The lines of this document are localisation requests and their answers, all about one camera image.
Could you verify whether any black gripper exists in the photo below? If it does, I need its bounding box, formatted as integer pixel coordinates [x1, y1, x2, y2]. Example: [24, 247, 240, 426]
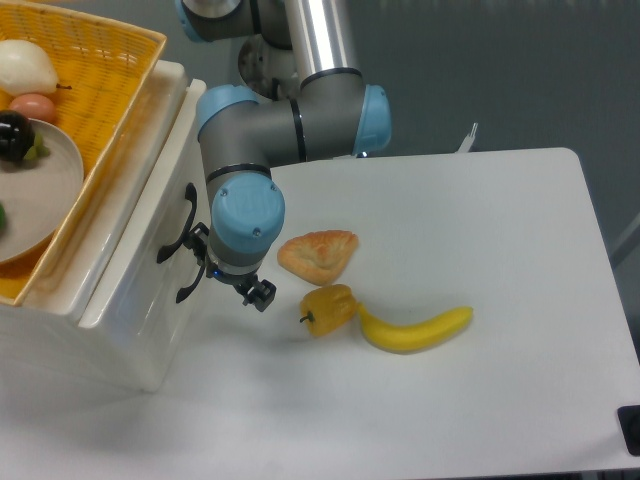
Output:
[181, 222, 277, 312]

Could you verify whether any white drawer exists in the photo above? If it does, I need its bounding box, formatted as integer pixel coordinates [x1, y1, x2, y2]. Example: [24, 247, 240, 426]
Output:
[79, 80, 206, 354]

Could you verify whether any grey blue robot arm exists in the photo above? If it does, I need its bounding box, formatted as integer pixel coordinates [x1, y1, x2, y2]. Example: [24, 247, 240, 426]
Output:
[176, 1, 392, 310]

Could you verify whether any white drawer cabinet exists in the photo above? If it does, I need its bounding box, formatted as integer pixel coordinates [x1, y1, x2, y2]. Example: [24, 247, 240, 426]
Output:
[1, 61, 194, 391]

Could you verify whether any toy bread pastry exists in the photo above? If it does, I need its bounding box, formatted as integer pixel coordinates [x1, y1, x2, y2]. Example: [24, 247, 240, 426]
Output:
[277, 230, 359, 286]

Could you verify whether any yellow toy bell pepper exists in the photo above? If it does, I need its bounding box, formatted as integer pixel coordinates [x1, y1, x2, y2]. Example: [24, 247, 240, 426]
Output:
[299, 284, 358, 338]

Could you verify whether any yellow toy banana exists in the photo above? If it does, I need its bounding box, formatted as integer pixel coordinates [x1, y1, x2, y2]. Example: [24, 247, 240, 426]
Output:
[357, 303, 474, 354]

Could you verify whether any grey plate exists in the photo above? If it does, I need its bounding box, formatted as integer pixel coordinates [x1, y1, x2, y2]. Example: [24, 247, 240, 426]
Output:
[1, 120, 84, 264]

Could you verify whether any green toy vegetable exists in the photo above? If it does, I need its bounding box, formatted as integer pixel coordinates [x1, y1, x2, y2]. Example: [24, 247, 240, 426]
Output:
[0, 203, 7, 234]

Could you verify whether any yellow woven basket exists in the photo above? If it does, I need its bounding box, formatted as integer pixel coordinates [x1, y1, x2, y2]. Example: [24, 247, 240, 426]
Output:
[1, 1, 167, 306]

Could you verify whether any dark purple toy mangosteen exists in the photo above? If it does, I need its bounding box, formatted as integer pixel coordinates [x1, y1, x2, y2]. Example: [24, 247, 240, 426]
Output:
[0, 110, 50, 164]

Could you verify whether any pink toy egg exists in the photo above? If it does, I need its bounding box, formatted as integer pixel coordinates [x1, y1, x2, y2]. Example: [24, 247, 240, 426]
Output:
[9, 93, 57, 123]

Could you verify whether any white toy pear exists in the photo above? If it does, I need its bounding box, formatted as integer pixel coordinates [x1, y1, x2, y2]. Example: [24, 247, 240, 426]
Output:
[1, 39, 73, 97]

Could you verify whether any black top drawer handle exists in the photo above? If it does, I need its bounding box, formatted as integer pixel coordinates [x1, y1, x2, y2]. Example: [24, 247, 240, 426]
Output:
[156, 182, 200, 265]

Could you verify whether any white table frame bracket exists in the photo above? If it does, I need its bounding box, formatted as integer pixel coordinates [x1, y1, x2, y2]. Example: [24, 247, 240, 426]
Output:
[333, 122, 480, 160]

